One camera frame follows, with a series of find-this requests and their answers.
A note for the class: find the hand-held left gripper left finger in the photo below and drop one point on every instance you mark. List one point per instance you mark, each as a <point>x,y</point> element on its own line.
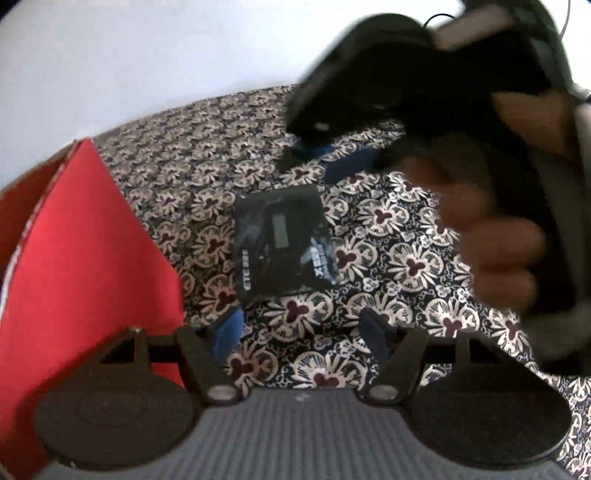
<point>227,332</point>

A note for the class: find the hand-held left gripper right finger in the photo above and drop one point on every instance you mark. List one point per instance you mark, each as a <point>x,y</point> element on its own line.
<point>375,334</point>

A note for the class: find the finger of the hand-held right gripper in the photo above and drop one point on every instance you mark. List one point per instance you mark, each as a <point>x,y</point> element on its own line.
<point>355,161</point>
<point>314,148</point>

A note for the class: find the black glossy packet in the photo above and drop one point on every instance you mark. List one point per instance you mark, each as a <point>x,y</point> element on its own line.
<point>281,240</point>

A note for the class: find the red cardboard box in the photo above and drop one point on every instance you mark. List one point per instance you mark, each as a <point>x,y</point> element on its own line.
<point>83,258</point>

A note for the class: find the person's right hand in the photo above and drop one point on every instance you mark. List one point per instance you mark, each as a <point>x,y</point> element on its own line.
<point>498,240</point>

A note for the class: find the floral printed blanket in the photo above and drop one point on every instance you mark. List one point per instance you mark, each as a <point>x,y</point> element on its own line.
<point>392,258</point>

